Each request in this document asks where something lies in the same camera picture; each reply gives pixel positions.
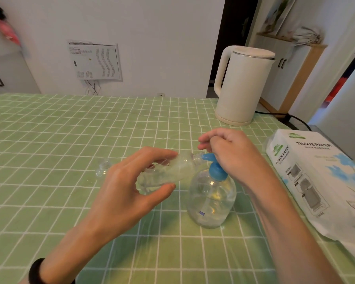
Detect person's left hand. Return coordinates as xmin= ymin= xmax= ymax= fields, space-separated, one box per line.
xmin=84 ymin=146 xmax=179 ymax=246

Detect person's right hand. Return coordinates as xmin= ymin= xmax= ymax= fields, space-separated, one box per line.
xmin=197 ymin=128 xmax=274 ymax=187

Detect small clear plastic bottle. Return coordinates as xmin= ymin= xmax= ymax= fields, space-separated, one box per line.
xmin=136 ymin=150 xmax=209 ymax=195
xmin=95 ymin=157 xmax=113 ymax=178

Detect large clear bottle blue pump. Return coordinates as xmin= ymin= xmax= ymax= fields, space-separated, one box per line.
xmin=186 ymin=153 xmax=237 ymax=229

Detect person's left forearm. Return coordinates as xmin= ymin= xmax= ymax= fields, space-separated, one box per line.
xmin=17 ymin=227 xmax=122 ymax=284

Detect person's right forearm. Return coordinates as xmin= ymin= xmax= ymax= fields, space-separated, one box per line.
xmin=242 ymin=171 xmax=344 ymax=284

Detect cream electric kettle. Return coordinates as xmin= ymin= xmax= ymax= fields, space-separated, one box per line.
xmin=214 ymin=45 xmax=276 ymax=126

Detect green checked tablecloth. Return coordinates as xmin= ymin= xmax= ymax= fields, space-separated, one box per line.
xmin=0 ymin=93 xmax=355 ymax=284

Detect white tissue paper pack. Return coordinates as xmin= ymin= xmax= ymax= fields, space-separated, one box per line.
xmin=265 ymin=128 xmax=355 ymax=258

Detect white door wooden side cabinet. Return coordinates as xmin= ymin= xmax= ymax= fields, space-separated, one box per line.
xmin=256 ymin=32 xmax=328 ymax=114

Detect black wrist band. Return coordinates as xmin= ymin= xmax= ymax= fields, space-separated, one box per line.
xmin=28 ymin=258 xmax=76 ymax=284

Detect red object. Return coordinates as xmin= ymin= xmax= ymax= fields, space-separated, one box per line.
xmin=324 ymin=75 xmax=348 ymax=108

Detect crumpled grey paper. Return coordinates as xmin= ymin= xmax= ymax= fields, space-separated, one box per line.
xmin=293 ymin=26 xmax=325 ymax=45

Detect leaning framed picture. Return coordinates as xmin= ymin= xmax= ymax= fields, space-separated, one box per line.
xmin=260 ymin=0 xmax=298 ymax=36

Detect wooden top white cabinet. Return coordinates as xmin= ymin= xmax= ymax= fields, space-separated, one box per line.
xmin=0 ymin=26 xmax=41 ymax=97

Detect pink hanging item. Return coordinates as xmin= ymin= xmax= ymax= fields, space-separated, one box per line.
xmin=0 ymin=16 xmax=23 ymax=48

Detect black power cable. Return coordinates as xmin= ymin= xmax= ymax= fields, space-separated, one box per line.
xmin=254 ymin=110 xmax=313 ymax=132

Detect thin loose wall wires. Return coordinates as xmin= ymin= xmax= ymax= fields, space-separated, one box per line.
xmin=84 ymin=79 xmax=100 ymax=96

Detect white wall panel cover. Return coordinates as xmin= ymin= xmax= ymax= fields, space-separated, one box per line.
xmin=68 ymin=40 xmax=122 ymax=81

